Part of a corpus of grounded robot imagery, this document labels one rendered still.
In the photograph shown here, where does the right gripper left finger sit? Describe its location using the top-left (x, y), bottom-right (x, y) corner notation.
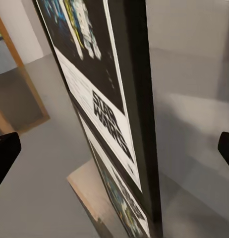
top-left (0, 132), bottom-right (21, 184)

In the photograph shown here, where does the poster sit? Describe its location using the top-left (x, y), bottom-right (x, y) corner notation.
top-left (32, 0), bottom-right (162, 223)

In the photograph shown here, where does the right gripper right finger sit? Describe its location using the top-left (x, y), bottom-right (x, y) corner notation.
top-left (218, 131), bottom-right (229, 165)

